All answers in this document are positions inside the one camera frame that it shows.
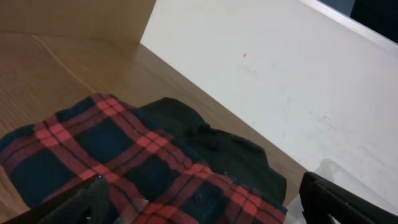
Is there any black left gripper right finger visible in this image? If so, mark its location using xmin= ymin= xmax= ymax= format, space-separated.
xmin=299 ymin=172 xmax=397 ymax=224

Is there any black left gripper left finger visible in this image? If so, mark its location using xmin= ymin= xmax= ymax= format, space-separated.
xmin=4 ymin=175 xmax=109 ymax=224

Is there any red navy plaid shirt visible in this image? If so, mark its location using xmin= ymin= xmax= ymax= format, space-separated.
xmin=1 ymin=93 xmax=287 ymax=223

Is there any black folded shirt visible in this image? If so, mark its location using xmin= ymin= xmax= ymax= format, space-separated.
xmin=140 ymin=98 xmax=287 ymax=204

